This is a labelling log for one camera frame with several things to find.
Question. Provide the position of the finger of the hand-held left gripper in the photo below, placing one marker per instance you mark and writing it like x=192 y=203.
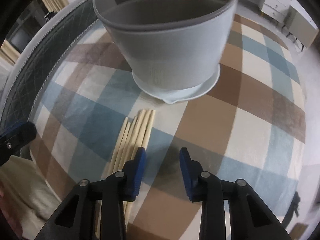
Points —
x=20 y=135

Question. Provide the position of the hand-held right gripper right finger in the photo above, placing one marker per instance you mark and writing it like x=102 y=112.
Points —
x=187 y=180

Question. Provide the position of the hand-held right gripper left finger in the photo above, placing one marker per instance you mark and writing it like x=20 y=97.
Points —
x=138 y=177

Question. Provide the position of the bundle of wooden chopsticks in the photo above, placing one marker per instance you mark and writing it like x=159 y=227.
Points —
x=145 y=125

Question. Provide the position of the white grey utensil holder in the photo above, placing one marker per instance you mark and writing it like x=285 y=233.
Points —
x=170 y=55

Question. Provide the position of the cream ribbed knit clothing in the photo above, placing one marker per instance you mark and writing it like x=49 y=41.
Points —
x=22 y=205

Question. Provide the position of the checkered tablecloth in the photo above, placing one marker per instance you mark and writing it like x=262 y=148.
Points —
x=250 y=130

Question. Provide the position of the dark quilted mattress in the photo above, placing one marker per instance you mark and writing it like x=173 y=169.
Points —
x=50 y=50

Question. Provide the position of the beige nightstand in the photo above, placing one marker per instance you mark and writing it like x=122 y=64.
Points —
x=300 y=25

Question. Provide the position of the white dresser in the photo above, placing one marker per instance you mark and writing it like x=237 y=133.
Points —
x=273 y=0

